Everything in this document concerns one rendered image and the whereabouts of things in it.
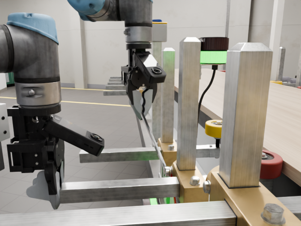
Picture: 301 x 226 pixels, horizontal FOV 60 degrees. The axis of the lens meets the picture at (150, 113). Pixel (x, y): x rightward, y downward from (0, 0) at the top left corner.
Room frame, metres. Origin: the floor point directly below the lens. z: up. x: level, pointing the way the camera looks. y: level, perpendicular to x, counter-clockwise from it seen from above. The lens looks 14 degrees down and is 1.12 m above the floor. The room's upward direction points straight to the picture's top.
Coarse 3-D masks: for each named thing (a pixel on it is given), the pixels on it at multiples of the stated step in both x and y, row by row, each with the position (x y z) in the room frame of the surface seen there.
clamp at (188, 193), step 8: (176, 168) 0.52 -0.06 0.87; (176, 176) 0.51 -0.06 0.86; (184, 176) 0.49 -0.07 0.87; (200, 176) 0.49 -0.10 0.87; (184, 184) 0.45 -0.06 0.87; (200, 184) 0.45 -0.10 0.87; (184, 192) 0.44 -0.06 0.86; (192, 192) 0.44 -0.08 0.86; (200, 192) 0.44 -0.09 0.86; (184, 200) 0.44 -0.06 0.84; (192, 200) 0.44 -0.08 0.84; (200, 200) 0.44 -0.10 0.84; (208, 200) 0.45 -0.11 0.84
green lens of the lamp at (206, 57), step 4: (204, 52) 0.52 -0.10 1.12; (208, 52) 0.51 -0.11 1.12; (212, 52) 0.51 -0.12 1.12; (216, 52) 0.51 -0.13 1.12; (220, 52) 0.51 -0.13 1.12; (224, 52) 0.51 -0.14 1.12; (204, 56) 0.52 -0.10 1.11; (208, 56) 0.51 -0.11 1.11; (212, 56) 0.51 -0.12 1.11; (216, 56) 0.51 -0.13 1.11; (220, 56) 0.51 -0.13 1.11; (224, 56) 0.51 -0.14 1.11; (200, 60) 0.52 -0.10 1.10; (204, 60) 0.52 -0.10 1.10; (208, 60) 0.51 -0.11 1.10; (212, 60) 0.51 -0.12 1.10; (216, 60) 0.51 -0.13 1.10; (220, 60) 0.51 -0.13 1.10; (224, 60) 0.51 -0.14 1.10
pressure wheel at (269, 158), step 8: (264, 152) 0.53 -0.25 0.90; (272, 152) 0.52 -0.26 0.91; (264, 160) 0.48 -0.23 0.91; (272, 160) 0.48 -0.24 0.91; (280, 160) 0.49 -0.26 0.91; (264, 168) 0.47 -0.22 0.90; (272, 168) 0.47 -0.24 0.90; (280, 168) 0.48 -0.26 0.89; (264, 176) 0.47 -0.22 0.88; (272, 176) 0.47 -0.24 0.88
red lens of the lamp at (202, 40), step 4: (200, 40) 0.53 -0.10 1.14; (204, 40) 0.52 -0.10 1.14; (208, 40) 0.51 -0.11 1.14; (212, 40) 0.51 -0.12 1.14; (216, 40) 0.51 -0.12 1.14; (220, 40) 0.51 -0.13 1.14; (224, 40) 0.51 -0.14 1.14; (228, 40) 0.52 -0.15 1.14; (204, 44) 0.52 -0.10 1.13; (208, 44) 0.51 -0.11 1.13; (212, 44) 0.51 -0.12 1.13; (216, 44) 0.51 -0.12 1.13; (220, 44) 0.51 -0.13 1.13; (224, 44) 0.51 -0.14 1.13; (228, 44) 0.53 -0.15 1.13; (204, 48) 0.52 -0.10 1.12; (208, 48) 0.51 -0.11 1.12; (212, 48) 0.51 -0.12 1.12; (216, 48) 0.51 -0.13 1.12; (220, 48) 0.51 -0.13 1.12; (224, 48) 0.51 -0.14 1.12
